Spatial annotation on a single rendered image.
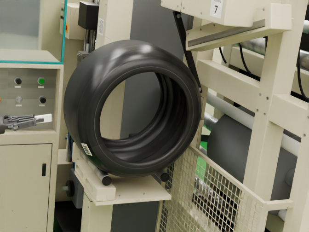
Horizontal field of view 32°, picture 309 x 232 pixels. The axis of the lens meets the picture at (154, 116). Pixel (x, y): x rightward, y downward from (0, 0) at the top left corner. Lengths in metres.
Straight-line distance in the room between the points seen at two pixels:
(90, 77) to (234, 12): 0.63
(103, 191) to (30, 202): 0.75
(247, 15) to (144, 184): 0.98
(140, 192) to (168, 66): 0.62
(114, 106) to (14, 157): 0.62
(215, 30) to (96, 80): 0.58
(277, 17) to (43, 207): 1.69
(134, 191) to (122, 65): 0.64
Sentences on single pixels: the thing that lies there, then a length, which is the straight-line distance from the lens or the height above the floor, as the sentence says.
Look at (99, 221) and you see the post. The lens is 2.90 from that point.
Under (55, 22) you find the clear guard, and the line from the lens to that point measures 2.81.
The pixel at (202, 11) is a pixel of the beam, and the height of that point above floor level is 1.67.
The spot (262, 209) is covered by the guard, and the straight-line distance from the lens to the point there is 2.15.
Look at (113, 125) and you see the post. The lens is 2.70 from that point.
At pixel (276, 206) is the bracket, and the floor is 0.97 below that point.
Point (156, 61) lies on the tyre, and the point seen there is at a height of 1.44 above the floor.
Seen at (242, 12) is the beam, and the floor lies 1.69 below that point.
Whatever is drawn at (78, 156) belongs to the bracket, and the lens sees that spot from 2.68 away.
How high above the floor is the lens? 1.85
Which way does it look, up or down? 16 degrees down
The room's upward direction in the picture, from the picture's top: 7 degrees clockwise
